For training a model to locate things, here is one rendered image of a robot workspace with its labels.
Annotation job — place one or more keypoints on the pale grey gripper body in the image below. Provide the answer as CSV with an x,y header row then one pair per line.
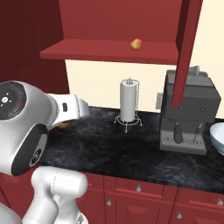
x,y
82,108

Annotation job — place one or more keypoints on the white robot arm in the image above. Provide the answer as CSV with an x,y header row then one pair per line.
x,y
27,122

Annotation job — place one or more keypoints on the dark red tall cabinet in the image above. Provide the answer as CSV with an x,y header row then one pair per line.
x,y
29,40

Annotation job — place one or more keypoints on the red cabinet door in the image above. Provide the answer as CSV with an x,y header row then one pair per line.
x,y
186,43

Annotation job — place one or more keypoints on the pale blue bowl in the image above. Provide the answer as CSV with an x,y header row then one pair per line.
x,y
218,137

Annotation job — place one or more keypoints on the orange round item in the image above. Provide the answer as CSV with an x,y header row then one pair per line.
x,y
62,125

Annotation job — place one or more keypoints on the white paper towel roll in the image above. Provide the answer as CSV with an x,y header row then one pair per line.
x,y
128,100

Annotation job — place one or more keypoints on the red narrow drawer front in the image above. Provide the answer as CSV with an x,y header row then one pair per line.
x,y
95,181

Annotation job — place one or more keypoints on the yellow red mango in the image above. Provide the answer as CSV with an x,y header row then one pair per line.
x,y
136,44

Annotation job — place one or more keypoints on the red wide drawer front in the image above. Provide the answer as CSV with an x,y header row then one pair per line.
x,y
125,186

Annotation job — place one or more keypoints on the silver cupboard knob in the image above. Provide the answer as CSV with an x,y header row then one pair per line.
x,y
108,202
179,215

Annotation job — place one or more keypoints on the silver drawer knob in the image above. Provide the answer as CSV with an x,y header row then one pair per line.
x,y
220,201
138,188

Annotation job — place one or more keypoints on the red cupboard door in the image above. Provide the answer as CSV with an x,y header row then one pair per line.
x,y
137,211
93,207
201,217

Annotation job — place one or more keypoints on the grey coffee machine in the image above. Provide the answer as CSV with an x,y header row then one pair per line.
x,y
189,108

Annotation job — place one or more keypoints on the grey wall outlet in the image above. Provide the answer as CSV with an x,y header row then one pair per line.
x,y
159,101

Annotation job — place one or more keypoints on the red open wall cabinet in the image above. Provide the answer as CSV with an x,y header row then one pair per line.
x,y
116,26

